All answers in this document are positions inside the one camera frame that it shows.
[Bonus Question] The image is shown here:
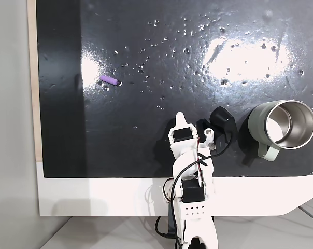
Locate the purple pen grip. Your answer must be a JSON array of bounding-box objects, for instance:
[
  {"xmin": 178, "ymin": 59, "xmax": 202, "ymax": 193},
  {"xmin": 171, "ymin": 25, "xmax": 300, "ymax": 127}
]
[{"xmin": 99, "ymin": 75, "xmax": 120, "ymax": 87}]

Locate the green steel mug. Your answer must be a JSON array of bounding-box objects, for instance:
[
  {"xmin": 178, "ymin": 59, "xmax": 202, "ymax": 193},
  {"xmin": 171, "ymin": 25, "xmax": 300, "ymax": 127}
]
[{"xmin": 247, "ymin": 100, "xmax": 313, "ymax": 162}]

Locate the black table mat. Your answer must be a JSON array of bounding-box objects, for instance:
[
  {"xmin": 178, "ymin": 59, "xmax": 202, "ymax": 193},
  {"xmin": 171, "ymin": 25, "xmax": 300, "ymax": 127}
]
[{"xmin": 36, "ymin": 0, "xmax": 313, "ymax": 179}]

